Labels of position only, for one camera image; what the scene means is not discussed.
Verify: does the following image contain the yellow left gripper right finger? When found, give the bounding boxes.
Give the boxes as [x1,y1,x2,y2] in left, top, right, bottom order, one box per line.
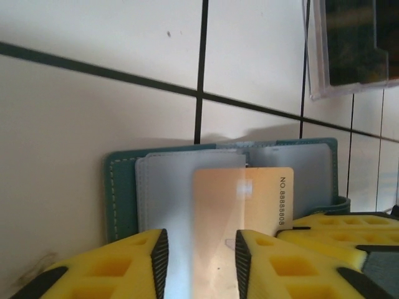
[234,229,395,299]

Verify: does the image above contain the clear acrylic card box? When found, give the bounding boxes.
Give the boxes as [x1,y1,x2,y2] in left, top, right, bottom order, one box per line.
[302,0,399,101]

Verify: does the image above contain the teal leather card holder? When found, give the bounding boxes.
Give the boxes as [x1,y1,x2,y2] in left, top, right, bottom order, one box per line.
[102,136,352,244]

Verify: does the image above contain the gold numbered credit card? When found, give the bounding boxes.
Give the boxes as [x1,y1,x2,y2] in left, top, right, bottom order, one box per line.
[191,166,296,299]

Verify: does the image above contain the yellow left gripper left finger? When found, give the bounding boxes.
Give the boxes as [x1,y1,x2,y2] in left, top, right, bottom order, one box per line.
[11,228,171,299]

